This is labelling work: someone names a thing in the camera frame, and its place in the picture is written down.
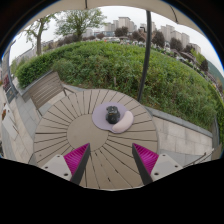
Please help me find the round slatted wooden table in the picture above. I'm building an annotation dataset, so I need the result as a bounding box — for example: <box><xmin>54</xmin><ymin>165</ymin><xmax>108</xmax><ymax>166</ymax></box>
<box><xmin>32</xmin><ymin>88</ymin><xmax>159</xmax><ymax>190</ymax></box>

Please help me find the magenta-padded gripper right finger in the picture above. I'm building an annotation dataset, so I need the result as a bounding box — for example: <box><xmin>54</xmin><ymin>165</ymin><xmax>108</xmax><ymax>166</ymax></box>
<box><xmin>131</xmin><ymin>142</ymin><xmax>184</xmax><ymax>186</ymax></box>

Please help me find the black computer mouse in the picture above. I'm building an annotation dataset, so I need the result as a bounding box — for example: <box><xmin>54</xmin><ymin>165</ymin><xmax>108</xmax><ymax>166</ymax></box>
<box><xmin>105</xmin><ymin>105</ymin><xmax>122</xmax><ymax>125</ymax></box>

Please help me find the purple mouse pad with wrist rest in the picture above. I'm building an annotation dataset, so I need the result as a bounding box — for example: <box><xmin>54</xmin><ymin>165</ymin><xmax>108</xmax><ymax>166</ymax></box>
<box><xmin>91</xmin><ymin>101</ymin><xmax>135</xmax><ymax>134</ymax></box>

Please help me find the green hedge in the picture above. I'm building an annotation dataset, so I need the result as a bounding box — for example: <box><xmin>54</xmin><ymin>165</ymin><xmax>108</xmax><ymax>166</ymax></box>
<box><xmin>14</xmin><ymin>40</ymin><xmax>224</xmax><ymax>144</ymax></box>

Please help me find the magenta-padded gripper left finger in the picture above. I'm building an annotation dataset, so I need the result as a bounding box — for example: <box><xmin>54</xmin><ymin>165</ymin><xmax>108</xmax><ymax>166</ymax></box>
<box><xmin>41</xmin><ymin>142</ymin><xmax>92</xmax><ymax>186</ymax></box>

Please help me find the slatted wooden chair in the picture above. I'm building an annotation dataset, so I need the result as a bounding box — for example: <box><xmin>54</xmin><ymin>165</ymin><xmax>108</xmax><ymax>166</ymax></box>
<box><xmin>27</xmin><ymin>70</ymin><xmax>77</xmax><ymax>116</ymax></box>

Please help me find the beige patio umbrella canopy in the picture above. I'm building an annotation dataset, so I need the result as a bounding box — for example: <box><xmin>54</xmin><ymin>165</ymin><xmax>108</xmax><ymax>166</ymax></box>
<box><xmin>28</xmin><ymin>0</ymin><xmax>209</xmax><ymax>38</ymax></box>

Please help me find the curved black umbrella pole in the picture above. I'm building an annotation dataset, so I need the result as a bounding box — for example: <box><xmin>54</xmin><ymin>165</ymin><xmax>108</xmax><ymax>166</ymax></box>
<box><xmin>137</xmin><ymin>10</ymin><xmax>153</xmax><ymax>104</ymax></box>

